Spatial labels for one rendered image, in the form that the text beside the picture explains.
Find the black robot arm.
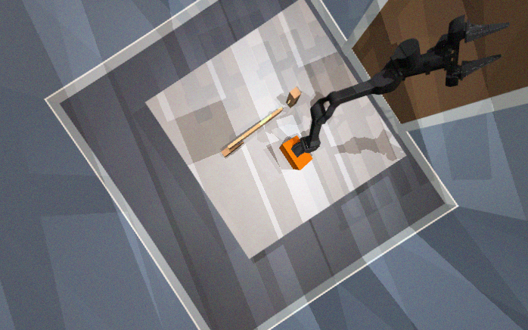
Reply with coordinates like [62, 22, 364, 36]
[291, 39, 422, 157]

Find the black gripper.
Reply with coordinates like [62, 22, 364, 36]
[421, 14, 510, 87]

